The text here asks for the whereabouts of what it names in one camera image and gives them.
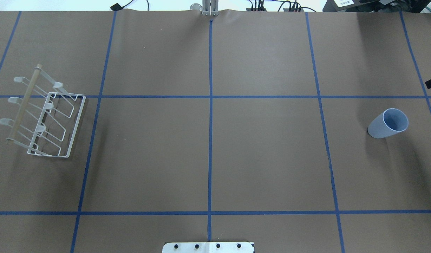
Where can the light blue plastic cup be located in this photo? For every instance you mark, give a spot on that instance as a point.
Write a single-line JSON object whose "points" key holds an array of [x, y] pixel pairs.
{"points": [[390, 122]]}

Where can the small black sensor puck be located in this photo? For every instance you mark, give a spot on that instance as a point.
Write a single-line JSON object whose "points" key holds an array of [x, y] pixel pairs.
{"points": [[116, 7]]}

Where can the aluminium frame post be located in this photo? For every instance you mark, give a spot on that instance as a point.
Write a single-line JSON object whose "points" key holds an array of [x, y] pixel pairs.
{"points": [[210, 8]]}

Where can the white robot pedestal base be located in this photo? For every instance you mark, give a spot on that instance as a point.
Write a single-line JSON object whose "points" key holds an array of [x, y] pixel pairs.
{"points": [[209, 247]]}

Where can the white wire cup holder rack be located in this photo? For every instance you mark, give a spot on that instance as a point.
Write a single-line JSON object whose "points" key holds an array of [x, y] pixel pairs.
{"points": [[48, 116]]}

